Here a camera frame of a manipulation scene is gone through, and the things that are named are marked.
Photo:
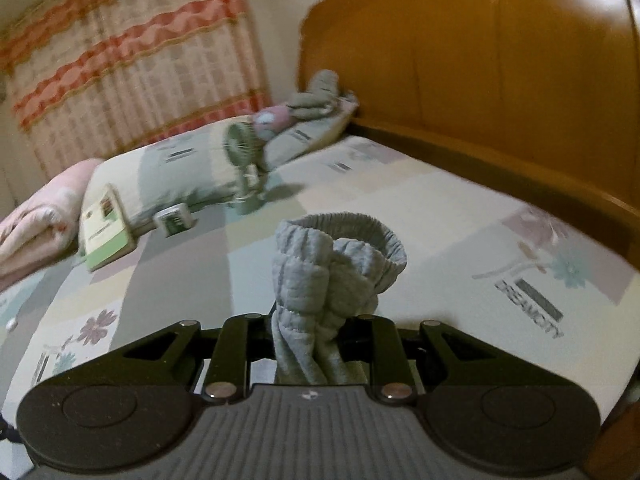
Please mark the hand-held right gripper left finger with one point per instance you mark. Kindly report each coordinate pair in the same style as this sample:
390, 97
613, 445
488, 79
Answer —
235, 341

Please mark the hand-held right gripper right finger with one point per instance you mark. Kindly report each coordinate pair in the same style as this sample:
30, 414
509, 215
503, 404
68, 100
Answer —
381, 345

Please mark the grey sweatpants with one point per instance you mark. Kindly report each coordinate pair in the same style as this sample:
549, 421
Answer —
305, 285

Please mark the green tissue pack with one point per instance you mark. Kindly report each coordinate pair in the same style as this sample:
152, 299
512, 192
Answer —
172, 220

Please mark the green and white book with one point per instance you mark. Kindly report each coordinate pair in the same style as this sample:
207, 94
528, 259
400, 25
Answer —
105, 230

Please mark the patchwork print pillow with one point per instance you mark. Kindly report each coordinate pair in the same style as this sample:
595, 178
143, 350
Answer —
170, 175

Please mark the green handheld fan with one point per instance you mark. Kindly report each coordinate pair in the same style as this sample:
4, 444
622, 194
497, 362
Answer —
240, 145

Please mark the flat patchwork pillow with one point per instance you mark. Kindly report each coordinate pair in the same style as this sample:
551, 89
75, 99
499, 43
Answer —
305, 140

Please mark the pink small cushion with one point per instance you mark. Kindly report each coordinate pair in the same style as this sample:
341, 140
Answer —
272, 121

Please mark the small white oval object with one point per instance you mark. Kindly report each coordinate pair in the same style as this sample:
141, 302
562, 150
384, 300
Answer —
11, 324

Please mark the pink folded quilt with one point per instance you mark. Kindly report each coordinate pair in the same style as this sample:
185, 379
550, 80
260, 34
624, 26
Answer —
40, 220

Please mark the grey-green folded cloth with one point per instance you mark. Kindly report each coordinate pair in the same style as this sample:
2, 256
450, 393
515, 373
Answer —
322, 92

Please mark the wooden headboard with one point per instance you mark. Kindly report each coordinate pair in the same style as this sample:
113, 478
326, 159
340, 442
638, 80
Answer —
475, 85

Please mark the pink patterned curtain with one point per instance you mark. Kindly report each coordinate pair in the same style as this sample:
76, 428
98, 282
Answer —
125, 60

